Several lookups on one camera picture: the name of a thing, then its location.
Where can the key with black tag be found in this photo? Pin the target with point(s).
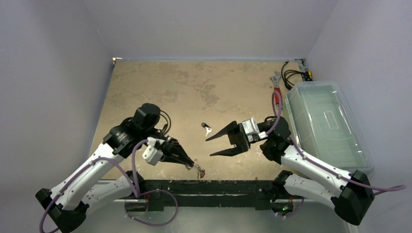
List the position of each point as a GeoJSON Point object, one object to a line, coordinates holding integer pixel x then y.
{"type": "Point", "coordinates": [207, 128]}

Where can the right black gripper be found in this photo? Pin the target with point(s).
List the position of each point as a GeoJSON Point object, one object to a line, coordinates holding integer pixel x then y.
{"type": "Point", "coordinates": [236, 138]}

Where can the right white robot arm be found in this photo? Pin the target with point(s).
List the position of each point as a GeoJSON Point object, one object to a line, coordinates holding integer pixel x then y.
{"type": "Point", "coordinates": [348, 193]}

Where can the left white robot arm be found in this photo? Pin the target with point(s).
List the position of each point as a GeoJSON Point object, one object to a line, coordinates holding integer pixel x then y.
{"type": "Point", "coordinates": [69, 203]}

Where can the red handled adjustable wrench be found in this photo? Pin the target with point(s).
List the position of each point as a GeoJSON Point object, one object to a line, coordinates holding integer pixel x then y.
{"type": "Point", "coordinates": [275, 80]}

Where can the clear plastic storage bin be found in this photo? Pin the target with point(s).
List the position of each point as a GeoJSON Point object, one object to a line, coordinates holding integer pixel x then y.
{"type": "Point", "coordinates": [322, 125]}

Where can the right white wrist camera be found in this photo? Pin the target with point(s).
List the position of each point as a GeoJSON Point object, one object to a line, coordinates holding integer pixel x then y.
{"type": "Point", "coordinates": [251, 130]}

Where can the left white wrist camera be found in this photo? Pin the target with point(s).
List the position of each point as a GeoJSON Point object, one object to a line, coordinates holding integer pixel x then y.
{"type": "Point", "coordinates": [153, 154]}

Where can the aluminium frame rail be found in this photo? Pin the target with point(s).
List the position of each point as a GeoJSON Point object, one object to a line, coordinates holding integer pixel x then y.
{"type": "Point", "coordinates": [310, 218]}

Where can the metal key organizer ring plate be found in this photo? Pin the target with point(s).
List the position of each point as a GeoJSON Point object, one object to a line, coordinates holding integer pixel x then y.
{"type": "Point", "coordinates": [197, 168]}

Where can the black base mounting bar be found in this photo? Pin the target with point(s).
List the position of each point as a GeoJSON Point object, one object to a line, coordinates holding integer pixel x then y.
{"type": "Point", "coordinates": [260, 195]}

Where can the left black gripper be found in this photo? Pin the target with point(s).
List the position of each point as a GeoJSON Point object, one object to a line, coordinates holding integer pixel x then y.
{"type": "Point", "coordinates": [170, 148]}

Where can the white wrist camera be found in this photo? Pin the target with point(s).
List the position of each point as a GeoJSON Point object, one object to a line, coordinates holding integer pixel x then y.
{"type": "Point", "coordinates": [153, 154]}
{"type": "Point", "coordinates": [251, 130]}

